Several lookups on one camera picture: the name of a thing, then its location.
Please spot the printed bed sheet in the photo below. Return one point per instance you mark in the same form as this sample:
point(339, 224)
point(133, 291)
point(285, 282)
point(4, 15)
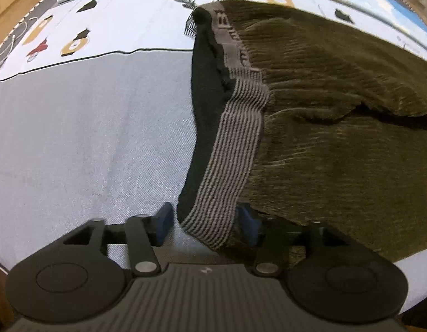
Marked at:
point(78, 128)

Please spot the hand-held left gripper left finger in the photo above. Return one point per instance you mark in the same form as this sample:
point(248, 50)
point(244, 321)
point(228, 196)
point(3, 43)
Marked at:
point(164, 223)

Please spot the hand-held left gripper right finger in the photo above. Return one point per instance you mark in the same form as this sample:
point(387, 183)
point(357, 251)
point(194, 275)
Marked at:
point(249, 224)

